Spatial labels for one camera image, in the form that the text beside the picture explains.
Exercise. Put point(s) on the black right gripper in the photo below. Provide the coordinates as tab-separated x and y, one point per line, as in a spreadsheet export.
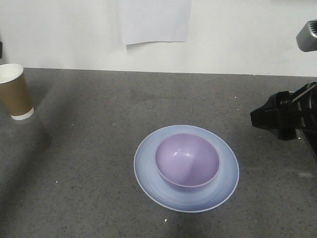
285	112

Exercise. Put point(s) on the purple plastic bowl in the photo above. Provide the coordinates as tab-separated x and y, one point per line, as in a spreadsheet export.
186	161

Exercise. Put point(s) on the light blue plate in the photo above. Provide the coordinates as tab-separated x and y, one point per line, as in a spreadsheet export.
186	200

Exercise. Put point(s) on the brown paper cup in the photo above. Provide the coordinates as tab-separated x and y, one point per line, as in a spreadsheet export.
14	92

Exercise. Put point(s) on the white paper sheet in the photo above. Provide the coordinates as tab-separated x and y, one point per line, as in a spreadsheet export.
145	21

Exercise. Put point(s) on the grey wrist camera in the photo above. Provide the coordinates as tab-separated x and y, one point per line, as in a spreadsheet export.
307	37

